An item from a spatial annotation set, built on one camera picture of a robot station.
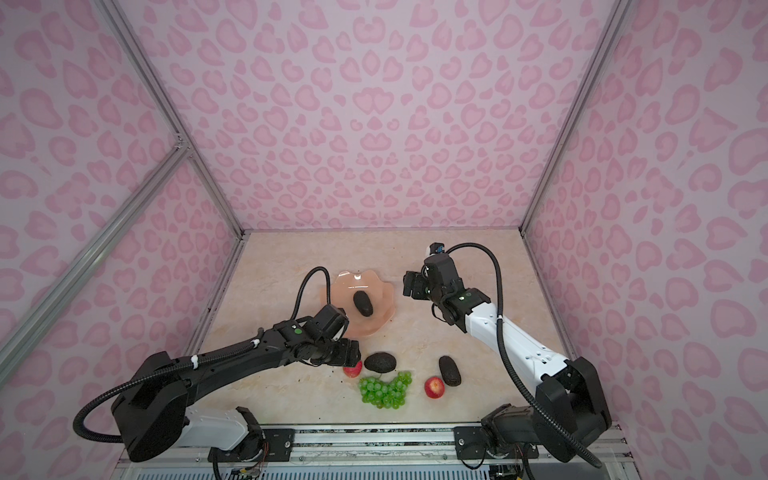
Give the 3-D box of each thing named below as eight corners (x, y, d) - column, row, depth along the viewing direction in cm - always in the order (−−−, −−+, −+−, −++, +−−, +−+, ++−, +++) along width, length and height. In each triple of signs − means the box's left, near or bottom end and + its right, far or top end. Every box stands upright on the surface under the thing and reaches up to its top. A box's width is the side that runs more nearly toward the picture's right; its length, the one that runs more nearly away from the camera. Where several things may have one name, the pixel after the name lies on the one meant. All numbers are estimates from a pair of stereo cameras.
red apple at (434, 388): (425, 399, 81) (426, 395, 78) (423, 381, 84) (424, 376, 81) (444, 399, 81) (446, 395, 78) (442, 381, 84) (444, 376, 81)
